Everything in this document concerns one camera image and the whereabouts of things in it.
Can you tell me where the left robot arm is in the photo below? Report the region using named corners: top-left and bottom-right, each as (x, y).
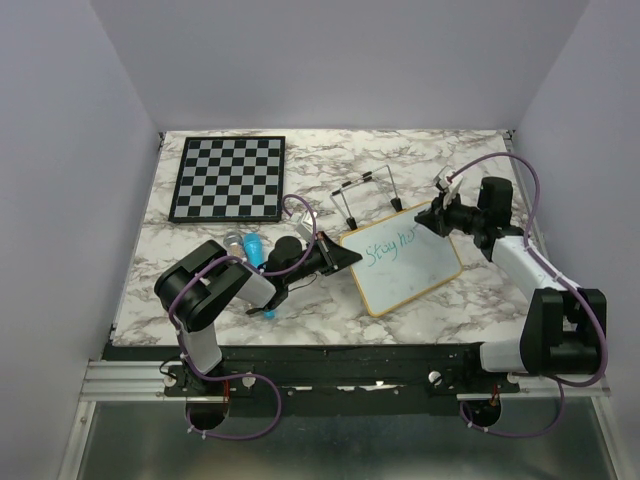
top-left (154, 231), bottom-right (362, 395)

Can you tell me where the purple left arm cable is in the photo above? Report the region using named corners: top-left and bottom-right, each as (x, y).
top-left (168, 194), bottom-right (321, 442)

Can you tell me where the yellow framed whiteboard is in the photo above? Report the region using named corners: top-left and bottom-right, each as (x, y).
top-left (340, 202), bottom-right (463, 317)

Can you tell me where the blue toy microphone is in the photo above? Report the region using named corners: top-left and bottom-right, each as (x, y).
top-left (239, 233), bottom-right (276, 318)

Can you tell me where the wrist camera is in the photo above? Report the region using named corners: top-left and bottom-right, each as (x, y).
top-left (292, 212), bottom-right (317, 243)
top-left (434, 166), bottom-right (463, 208)

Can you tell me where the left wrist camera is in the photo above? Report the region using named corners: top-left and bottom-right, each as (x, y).
top-left (292, 212), bottom-right (317, 243)

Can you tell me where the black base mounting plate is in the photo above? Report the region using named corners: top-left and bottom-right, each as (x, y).
top-left (103, 344), bottom-right (519, 424)

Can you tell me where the aluminium rail frame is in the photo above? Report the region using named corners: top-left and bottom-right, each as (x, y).
top-left (63, 129), bottom-right (617, 479)

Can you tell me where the black white chessboard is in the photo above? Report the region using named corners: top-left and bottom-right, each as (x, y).
top-left (169, 136), bottom-right (286, 223)

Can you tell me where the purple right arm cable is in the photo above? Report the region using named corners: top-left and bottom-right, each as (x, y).
top-left (444, 153), bottom-right (610, 437)

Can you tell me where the wire whiteboard stand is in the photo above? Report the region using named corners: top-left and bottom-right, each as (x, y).
top-left (329, 164), bottom-right (404, 231)

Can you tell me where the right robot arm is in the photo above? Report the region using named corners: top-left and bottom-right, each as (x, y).
top-left (414, 177), bottom-right (606, 392)

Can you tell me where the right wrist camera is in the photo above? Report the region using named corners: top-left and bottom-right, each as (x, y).
top-left (434, 166), bottom-right (463, 208)

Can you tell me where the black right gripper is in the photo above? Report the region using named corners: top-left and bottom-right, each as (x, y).
top-left (416, 188), bottom-right (486, 238)

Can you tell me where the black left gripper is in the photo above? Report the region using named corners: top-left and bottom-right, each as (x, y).
top-left (285, 231), bottom-right (361, 286)

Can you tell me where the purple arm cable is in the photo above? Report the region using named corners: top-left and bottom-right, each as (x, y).
top-left (168, 194), bottom-right (321, 442)
top-left (444, 153), bottom-right (610, 437)

